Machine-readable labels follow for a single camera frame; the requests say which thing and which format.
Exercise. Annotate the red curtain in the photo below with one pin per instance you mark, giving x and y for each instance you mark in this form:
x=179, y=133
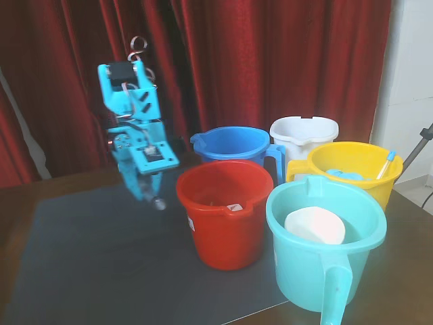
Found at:
x=270, y=50

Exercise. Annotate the yellow plastic bucket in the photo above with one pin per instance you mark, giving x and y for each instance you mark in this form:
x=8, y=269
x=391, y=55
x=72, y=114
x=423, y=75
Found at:
x=382, y=196

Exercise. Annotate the white plastic bucket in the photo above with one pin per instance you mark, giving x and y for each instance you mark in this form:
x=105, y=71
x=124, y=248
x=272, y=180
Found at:
x=291, y=130

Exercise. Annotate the clear plastic syringe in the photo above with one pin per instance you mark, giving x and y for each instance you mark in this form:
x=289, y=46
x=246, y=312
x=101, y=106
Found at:
x=159, y=204

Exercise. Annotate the red plastic bucket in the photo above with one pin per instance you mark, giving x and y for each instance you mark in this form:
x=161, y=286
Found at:
x=230, y=243

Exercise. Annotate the small white paper label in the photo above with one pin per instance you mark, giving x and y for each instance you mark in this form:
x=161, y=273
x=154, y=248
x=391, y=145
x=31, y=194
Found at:
x=234, y=208

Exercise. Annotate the teal plastic bucket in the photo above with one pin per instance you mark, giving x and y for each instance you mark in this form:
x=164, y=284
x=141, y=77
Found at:
x=304, y=271

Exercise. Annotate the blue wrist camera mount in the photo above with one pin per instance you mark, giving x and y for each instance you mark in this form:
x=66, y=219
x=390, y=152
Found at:
x=159, y=159

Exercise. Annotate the dark grey mat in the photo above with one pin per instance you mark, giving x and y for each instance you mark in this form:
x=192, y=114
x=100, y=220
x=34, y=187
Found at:
x=118, y=271

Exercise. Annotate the tube with blue cap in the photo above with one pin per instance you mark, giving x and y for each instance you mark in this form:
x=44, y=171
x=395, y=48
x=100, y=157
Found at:
x=390, y=157

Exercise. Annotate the white bowl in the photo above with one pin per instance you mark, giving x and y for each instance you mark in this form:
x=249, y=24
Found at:
x=314, y=225

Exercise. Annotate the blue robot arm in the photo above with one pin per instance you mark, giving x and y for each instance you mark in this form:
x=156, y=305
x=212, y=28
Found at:
x=116, y=98

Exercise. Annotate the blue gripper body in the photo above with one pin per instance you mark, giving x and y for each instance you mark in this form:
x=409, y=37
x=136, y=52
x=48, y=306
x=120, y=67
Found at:
x=126, y=162

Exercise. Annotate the blue plastic bucket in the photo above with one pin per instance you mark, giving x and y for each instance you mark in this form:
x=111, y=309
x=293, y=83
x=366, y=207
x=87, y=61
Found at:
x=216, y=155

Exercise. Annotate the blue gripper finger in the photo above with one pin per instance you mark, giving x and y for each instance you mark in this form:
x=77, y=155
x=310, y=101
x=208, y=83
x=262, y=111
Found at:
x=155, y=184
x=132, y=181

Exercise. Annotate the grey tripod leg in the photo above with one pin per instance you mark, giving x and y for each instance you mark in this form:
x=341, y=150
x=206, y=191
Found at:
x=421, y=142

